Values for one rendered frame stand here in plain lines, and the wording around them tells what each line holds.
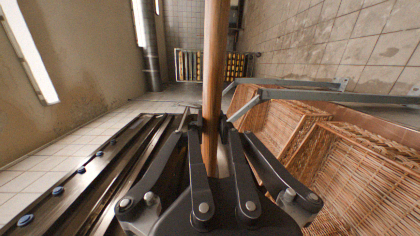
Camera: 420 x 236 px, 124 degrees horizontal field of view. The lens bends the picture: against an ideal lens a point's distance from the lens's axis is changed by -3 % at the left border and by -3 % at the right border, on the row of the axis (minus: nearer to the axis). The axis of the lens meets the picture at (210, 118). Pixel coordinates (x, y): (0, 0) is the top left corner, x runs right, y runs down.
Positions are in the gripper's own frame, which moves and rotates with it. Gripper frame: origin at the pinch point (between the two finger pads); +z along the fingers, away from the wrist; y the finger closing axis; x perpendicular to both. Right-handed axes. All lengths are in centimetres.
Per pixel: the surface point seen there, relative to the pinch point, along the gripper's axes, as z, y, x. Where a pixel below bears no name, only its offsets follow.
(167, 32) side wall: 493, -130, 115
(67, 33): 131, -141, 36
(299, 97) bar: 33, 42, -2
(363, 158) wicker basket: 13, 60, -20
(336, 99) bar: 33, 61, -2
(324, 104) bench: 38, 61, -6
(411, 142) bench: 7, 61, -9
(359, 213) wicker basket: 5, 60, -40
